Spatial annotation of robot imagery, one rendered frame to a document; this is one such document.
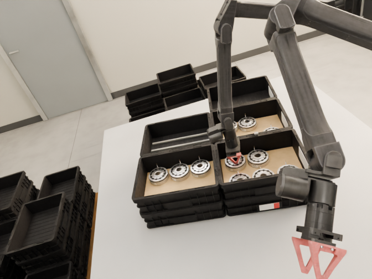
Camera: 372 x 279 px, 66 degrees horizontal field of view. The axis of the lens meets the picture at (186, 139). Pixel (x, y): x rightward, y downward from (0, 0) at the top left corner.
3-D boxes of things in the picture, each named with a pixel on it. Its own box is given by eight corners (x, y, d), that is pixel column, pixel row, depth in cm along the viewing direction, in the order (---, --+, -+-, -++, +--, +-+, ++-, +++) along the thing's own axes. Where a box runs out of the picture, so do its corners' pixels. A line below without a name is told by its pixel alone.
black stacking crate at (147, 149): (212, 127, 178) (209, 112, 171) (217, 159, 154) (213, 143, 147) (151, 139, 183) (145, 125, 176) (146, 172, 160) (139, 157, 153)
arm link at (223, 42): (234, 22, 105) (226, 19, 114) (218, 25, 104) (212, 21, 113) (235, 127, 126) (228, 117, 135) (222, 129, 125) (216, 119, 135)
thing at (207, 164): (209, 158, 149) (208, 158, 149) (210, 172, 141) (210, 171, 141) (190, 161, 151) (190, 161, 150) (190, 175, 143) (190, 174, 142)
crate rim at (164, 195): (214, 146, 148) (213, 142, 147) (220, 189, 124) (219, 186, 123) (140, 160, 154) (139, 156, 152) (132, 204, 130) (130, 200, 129)
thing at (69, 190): (64, 202, 257) (44, 175, 237) (96, 192, 257) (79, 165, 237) (56, 240, 225) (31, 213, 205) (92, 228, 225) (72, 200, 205)
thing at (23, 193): (21, 215, 257) (-11, 180, 230) (53, 205, 257) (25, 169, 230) (6, 255, 225) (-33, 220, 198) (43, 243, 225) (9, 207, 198)
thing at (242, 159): (244, 153, 146) (244, 151, 146) (246, 166, 139) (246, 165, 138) (225, 155, 149) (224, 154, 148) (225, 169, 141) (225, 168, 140)
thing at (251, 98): (267, 91, 196) (266, 75, 189) (278, 114, 172) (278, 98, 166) (210, 102, 201) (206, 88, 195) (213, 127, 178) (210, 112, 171)
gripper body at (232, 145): (226, 155, 135) (223, 143, 131) (226, 141, 143) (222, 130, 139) (240, 153, 134) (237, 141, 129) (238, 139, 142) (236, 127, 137)
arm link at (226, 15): (223, -4, 100) (216, -6, 109) (217, 37, 106) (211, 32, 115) (338, 6, 108) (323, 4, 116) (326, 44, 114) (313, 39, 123)
